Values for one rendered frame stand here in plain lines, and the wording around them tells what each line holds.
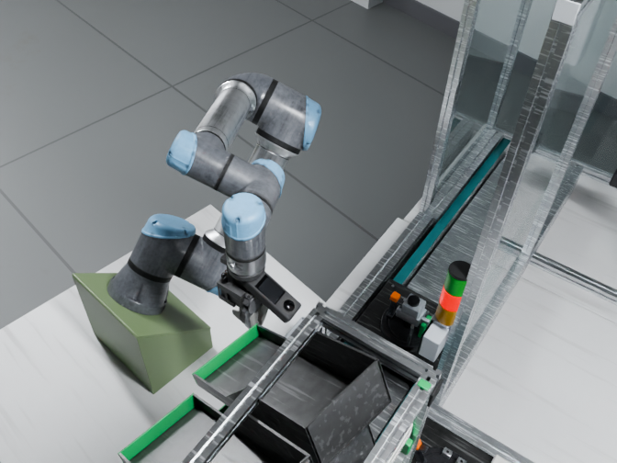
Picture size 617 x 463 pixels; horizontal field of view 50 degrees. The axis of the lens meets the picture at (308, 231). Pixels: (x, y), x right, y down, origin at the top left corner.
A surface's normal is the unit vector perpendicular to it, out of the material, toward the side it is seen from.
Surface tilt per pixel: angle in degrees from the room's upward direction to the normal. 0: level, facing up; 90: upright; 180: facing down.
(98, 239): 0
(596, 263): 0
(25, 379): 0
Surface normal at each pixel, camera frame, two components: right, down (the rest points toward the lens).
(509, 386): 0.03, -0.68
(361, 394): 0.65, 0.19
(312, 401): -0.28, -0.84
